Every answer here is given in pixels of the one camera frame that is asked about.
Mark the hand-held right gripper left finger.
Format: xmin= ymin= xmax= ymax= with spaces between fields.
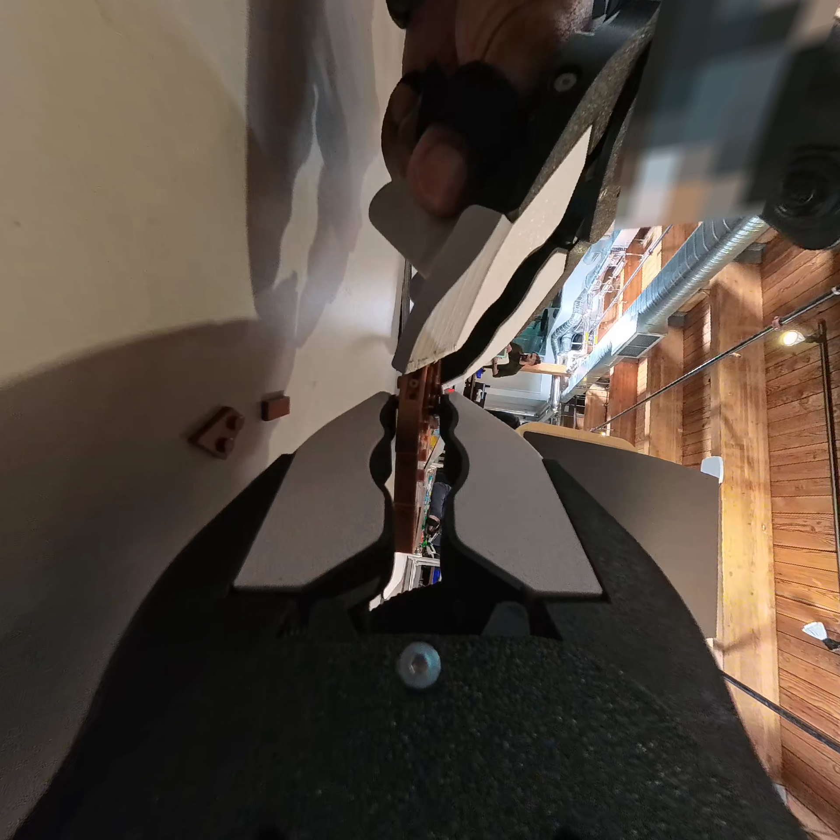
xmin=233 ymin=392 xmax=398 ymax=592

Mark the orange toy brick model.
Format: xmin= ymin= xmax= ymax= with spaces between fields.
xmin=392 ymin=361 xmax=448 ymax=555

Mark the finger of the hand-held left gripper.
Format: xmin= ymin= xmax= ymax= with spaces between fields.
xmin=443 ymin=249 xmax=572 ymax=388
xmin=392 ymin=125 xmax=595 ymax=375

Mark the silver ventilation duct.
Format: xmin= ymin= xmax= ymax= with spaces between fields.
xmin=551 ymin=217 xmax=769 ymax=368

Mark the small brown wedge plate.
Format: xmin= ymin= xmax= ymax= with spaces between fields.
xmin=189 ymin=406 xmax=245 ymax=459

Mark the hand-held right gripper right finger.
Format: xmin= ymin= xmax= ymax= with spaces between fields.
xmin=440 ymin=394 xmax=603 ymax=599

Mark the light grey desk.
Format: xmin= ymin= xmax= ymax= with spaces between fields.
xmin=0 ymin=0 xmax=411 ymax=840

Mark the person's left hand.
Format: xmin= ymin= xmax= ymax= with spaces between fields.
xmin=384 ymin=0 xmax=592 ymax=219

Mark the thin black rod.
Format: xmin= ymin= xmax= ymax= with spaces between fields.
xmin=591 ymin=287 xmax=840 ymax=434

